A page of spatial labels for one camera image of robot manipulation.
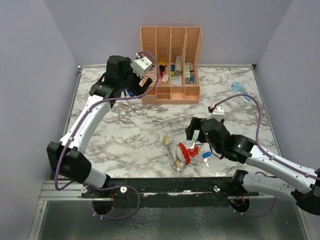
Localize black red stamp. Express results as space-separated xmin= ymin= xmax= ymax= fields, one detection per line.
xmin=159 ymin=64 xmax=166 ymax=79

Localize aluminium frame rail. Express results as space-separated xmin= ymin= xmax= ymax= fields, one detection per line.
xmin=38 ymin=178 xmax=305 ymax=201

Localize packaged blue toothbrush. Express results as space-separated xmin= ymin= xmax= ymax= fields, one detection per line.
xmin=230 ymin=81 xmax=252 ymax=104

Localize white red box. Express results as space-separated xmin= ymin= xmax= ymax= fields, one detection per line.
xmin=184 ymin=62 xmax=195 ymax=84

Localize metal key holder red handle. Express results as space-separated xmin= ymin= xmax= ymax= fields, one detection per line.
xmin=165 ymin=141 xmax=188 ymax=172

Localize blue black stapler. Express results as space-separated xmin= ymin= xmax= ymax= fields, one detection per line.
xmin=126 ymin=89 xmax=136 ymax=98

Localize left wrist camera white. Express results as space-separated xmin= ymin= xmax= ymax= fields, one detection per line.
xmin=130 ymin=56 xmax=153 ymax=78

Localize yellow block in organizer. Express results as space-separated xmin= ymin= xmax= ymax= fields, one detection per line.
xmin=158 ymin=61 xmax=166 ymax=66

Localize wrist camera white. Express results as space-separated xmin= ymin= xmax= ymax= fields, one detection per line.
xmin=207 ymin=105 xmax=225 ymax=122
xmin=130 ymin=56 xmax=153 ymax=78

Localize blue cylinder in organizer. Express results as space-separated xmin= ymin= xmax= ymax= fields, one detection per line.
xmin=189 ymin=77 xmax=195 ymax=84

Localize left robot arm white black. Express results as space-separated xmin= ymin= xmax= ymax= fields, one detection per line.
xmin=46 ymin=52 xmax=159 ymax=198

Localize yellow key tag with key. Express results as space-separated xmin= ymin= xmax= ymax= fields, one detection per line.
xmin=174 ymin=159 xmax=184 ymax=172

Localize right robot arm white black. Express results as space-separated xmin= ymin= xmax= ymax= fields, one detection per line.
xmin=185 ymin=117 xmax=320 ymax=216

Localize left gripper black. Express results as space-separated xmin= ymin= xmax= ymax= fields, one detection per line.
xmin=118 ymin=57 xmax=152 ymax=98

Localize blue key tag with key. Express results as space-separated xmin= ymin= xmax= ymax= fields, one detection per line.
xmin=202 ymin=151 xmax=212 ymax=168

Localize purple cable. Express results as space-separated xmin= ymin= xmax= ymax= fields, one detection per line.
xmin=208 ymin=93 xmax=320 ymax=218
xmin=54 ymin=51 xmax=161 ymax=220

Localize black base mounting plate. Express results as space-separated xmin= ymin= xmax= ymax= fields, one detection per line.
xmin=81 ymin=176 xmax=261 ymax=208

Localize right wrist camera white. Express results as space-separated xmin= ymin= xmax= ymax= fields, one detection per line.
xmin=207 ymin=105 xmax=225 ymax=122

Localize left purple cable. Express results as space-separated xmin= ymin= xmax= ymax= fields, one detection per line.
xmin=54 ymin=51 xmax=161 ymax=220

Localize red key tag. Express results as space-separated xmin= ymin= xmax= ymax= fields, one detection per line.
xmin=188 ymin=145 xmax=200 ymax=158

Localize peach desk organizer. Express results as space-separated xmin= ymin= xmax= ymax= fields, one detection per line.
xmin=140 ymin=26 xmax=203 ymax=105

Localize tall grey box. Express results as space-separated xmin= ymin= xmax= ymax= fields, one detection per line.
xmin=174 ymin=55 xmax=183 ymax=77

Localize green key tag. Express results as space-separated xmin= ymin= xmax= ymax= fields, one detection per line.
xmin=192 ymin=130 xmax=200 ymax=141

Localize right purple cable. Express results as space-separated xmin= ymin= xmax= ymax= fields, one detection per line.
xmin=208 ymin=93 xmax=320 ymax=218

